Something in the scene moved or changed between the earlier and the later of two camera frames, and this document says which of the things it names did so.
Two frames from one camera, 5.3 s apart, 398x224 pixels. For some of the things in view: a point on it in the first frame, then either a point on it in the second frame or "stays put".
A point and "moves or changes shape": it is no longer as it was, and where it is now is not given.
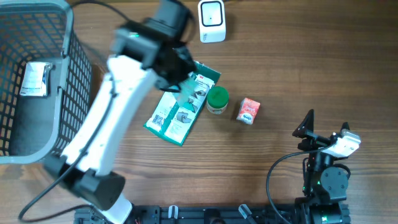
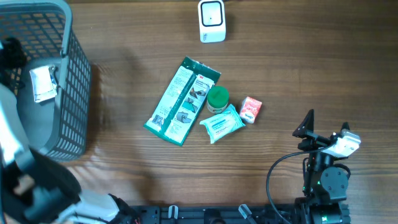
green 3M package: [176, 112] stays put
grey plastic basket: [45, 81] stays put
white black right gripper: [305, 129] stays put
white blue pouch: [36, 79] moves or changes shape
